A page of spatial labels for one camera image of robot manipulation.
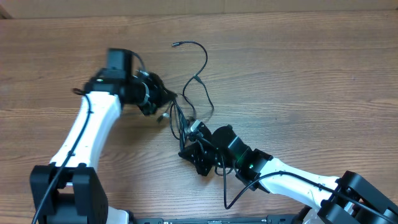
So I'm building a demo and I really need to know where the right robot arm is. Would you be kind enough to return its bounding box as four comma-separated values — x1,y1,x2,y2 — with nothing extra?
179,121,397,223

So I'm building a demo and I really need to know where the black cable bundle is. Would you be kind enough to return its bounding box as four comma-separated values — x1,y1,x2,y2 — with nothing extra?
156,40,215,153

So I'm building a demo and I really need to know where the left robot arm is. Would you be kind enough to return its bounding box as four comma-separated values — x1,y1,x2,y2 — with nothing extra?
29,48,177,223

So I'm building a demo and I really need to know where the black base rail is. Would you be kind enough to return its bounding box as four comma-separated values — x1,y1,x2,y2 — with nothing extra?
130,215,302,224

